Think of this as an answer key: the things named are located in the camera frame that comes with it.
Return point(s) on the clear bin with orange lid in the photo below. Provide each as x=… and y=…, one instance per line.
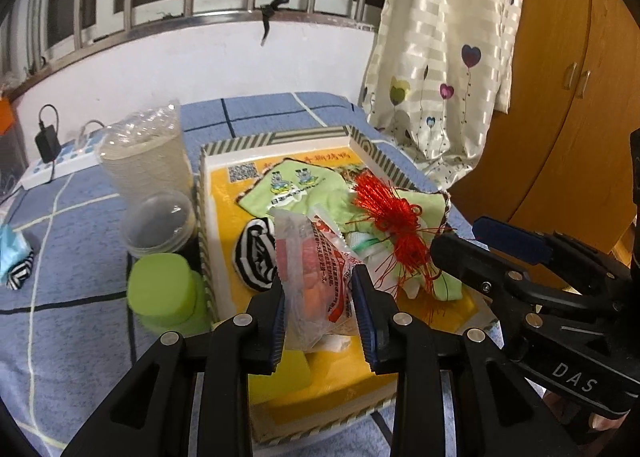
x=6, y=137

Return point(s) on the green cylinder container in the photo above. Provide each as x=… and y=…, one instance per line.
x=160, y=287

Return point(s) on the person's right hand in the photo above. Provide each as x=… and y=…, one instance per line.
x=595, y=419

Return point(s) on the yellow sponge green backing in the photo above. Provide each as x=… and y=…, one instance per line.
x=280, y=377

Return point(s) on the cream heart print curtain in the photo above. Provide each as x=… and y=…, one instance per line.
x=440, y=62

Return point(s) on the blue face mask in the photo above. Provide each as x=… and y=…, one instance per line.
x=12, y=247

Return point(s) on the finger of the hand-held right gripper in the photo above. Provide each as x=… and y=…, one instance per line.
x=470, y=257
x=510, y=237

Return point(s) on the black charger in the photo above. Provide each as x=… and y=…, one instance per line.
x=47, y=142

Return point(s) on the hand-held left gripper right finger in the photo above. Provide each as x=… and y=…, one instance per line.
x=364, y=322

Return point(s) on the green cartoon embroidered cloth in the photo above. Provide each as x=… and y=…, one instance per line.
x=300, y=187

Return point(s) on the clear plastic lid container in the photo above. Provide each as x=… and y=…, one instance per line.
x=160, y=222

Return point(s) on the wooden wardrobe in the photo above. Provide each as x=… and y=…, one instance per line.
x=565, y=87

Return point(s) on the white plug adapter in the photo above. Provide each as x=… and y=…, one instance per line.
x=90, y=132

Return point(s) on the stack of clear plastic cups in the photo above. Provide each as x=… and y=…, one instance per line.
x=145, y=157

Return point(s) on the blue plaid bed sheet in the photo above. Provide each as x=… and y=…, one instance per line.
x=75, y=362

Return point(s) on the clear plastic bag red print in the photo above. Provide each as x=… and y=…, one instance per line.
x=310, y=282

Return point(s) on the yellow cardboard box tray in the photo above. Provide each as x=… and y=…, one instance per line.
x=240, y=217

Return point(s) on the white power strip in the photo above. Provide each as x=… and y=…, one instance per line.
x=65, y=162

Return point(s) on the small black white striped sock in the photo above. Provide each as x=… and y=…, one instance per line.
x=20, y=272

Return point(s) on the red tassel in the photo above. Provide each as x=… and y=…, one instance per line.
x=395, y=212

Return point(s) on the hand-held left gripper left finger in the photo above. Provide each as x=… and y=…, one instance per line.
x=275, y=332

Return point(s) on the large black white striped sock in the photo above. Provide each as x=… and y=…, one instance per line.
x=255, y=257

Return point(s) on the black tie on railing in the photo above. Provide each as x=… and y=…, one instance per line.
x=270, y=12

